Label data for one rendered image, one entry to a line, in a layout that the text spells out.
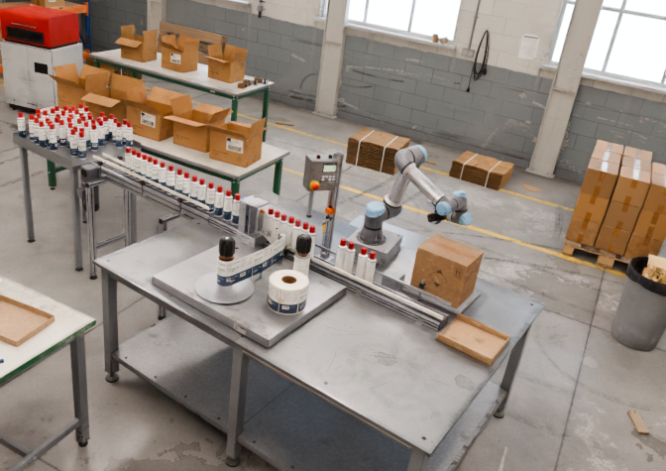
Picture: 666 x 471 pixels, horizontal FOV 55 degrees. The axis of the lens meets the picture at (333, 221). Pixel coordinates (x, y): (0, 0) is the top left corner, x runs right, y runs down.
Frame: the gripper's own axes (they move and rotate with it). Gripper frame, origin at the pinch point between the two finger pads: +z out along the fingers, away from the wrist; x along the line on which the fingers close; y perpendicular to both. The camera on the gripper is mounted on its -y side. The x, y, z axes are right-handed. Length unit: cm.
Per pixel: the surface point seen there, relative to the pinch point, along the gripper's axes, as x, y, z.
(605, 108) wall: -37, 435, 232
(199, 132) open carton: 57, -66, 213
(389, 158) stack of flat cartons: -39, 180, 326
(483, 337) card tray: -51, -24, -68
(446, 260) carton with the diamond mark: -14.6, -21.5, -42.2
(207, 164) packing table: 33, -73, 190
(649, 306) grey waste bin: -122, 166, -20
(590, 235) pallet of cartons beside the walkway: -117, 249, 103
